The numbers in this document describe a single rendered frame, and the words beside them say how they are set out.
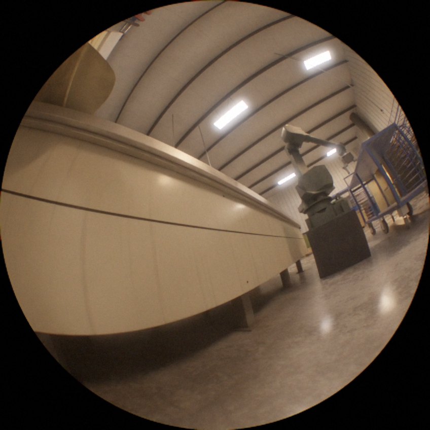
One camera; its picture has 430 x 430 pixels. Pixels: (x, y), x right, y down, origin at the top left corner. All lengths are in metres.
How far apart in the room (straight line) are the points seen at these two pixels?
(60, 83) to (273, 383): 1.10
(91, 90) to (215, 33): 5.22
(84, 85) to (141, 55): 4.90
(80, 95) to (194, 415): 0.93
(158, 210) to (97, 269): 0.24
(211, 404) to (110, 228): 0.52
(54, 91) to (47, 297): 0.62
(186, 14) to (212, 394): 5.99
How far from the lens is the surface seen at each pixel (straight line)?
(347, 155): 3.04
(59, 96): 0.70
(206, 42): 5.57
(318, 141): 2.87
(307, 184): 1.72
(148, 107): 5.95
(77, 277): 0.34
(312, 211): 1.79
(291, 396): 0.45
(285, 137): 2.47
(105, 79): 0.53
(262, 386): 0.50
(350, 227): 1.63
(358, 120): 10.70
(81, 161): 0.47
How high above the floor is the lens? 0.36
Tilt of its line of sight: 23 degrees up
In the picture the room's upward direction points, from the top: 14 degrees counter-clockwise
